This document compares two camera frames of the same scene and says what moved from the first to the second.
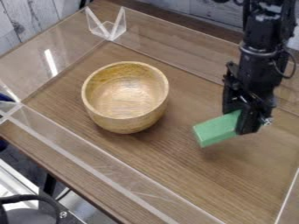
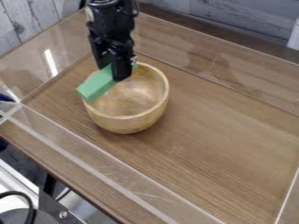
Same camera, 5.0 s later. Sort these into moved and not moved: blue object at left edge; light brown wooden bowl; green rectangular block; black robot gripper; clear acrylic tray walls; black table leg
Moved: black robot gripper; green rectangular block
Not moved: light brown wooden bowl; black table leg; blue object at left edge; clear acrylic tray walls
